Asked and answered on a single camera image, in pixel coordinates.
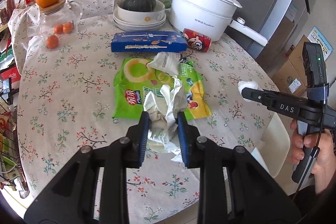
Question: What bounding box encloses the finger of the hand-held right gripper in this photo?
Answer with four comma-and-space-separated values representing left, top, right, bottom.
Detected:
241, 88, 305, 116

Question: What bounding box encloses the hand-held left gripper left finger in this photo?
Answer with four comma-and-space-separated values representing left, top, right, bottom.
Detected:
24, 111, 151, 224

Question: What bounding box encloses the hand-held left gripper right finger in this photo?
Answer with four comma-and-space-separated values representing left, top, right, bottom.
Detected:
176, 111, 301, 224

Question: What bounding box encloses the white tissue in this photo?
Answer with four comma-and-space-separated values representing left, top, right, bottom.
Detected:
238, 80, 260, 104

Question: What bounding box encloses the person's right hand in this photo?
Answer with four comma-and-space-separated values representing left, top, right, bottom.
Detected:
289, 118, 336, 194

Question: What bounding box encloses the cardboard box with white label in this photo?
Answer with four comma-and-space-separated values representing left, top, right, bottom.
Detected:
271, 57, 310, 95

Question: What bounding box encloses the blue white carton box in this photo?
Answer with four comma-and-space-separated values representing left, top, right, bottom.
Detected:
310, 26, 334, 62

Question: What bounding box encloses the green snack bag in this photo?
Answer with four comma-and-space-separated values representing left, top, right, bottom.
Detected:
112, 57, 213, 121

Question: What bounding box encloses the green white wrapper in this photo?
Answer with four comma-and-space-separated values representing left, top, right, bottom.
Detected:
178, 60, 202, 83

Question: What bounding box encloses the white paper packet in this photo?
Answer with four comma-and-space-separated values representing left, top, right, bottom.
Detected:
148, 51, 181, 75

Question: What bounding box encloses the floral tablecloth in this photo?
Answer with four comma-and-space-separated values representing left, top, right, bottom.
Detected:
8, 0, 279, 224

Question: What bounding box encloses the red drink can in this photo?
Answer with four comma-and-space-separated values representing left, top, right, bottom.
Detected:
182, 28, 212, 52

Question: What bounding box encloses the grey refrigerator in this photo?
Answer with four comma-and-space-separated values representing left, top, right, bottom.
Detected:
223, 0, 323, 64

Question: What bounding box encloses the blue cracker box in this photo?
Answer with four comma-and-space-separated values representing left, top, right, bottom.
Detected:
111, 31, 188, 52

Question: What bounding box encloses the white electric cooking pot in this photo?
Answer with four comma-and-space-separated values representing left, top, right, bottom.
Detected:
168, 0, 268, 46

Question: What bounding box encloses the white bowl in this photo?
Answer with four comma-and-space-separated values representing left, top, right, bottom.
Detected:
117, 0, 166, 24

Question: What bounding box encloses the green kabocha squash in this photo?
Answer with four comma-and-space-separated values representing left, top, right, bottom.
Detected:
123, 0, 155, 12

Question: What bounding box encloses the glass teapot with wooden lid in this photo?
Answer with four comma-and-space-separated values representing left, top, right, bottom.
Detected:
28, 0, 83, 42

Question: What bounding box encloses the glass jar with red contents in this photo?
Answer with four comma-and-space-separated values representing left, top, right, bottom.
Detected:
3, 0, 17, 14

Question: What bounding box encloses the cluttered wire rack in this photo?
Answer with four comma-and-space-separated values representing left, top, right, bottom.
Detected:
0, 27, 29, 199

